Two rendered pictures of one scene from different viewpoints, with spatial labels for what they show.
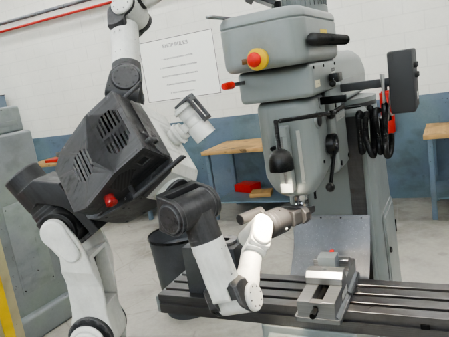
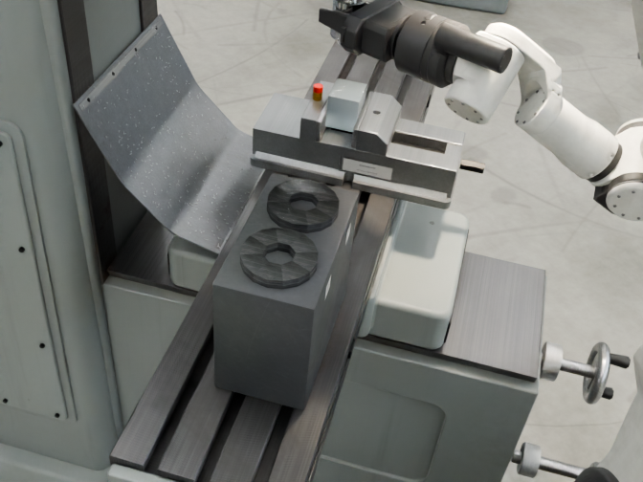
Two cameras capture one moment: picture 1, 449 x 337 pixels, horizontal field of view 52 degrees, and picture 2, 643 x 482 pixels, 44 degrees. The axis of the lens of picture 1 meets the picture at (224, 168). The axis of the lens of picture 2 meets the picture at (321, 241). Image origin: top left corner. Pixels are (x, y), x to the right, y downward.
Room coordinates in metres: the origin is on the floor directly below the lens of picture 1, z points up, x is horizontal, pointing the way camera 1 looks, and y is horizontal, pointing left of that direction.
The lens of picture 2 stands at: (1.83, 0.78, 1.76)
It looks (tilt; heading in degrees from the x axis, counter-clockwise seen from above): 42 degrees down; 254
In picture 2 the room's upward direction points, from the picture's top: 6 degrees clockwise
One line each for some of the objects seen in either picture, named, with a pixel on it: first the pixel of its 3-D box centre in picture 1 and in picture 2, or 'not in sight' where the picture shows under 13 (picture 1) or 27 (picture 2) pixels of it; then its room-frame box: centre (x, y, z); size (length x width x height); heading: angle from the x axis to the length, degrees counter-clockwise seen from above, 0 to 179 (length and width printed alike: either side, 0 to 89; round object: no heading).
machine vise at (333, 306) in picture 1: (328, 281); (360, 136); (1.47, -0.29, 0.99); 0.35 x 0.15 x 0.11; 153
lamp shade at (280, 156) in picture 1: (280, 159); not in sight; (1.32, -0.17, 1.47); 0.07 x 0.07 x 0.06
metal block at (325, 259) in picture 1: (328, 263); (345, 105); (1.50, -0.31, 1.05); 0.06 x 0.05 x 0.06; 63
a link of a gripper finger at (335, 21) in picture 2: not in sight; (335, 22); (1.55, -0.22, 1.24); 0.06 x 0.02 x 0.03; 130
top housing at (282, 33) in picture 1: (282, 41); not in sight; (1.54, -0.25, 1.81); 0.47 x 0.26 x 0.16; 153
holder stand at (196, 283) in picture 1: (217, 263); (288, 285); (1.67, 0.08, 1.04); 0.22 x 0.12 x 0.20; 63
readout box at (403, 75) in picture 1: (405, 79); not in sight; (1.64, -0.68, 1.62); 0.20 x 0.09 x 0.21; 153
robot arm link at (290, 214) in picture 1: (284, 218); (400, 37); (1.47, -0.17, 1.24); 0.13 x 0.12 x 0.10; 40
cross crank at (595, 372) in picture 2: not in sight; (576, 367); (1.09, -0.02, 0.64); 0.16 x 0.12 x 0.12; 153
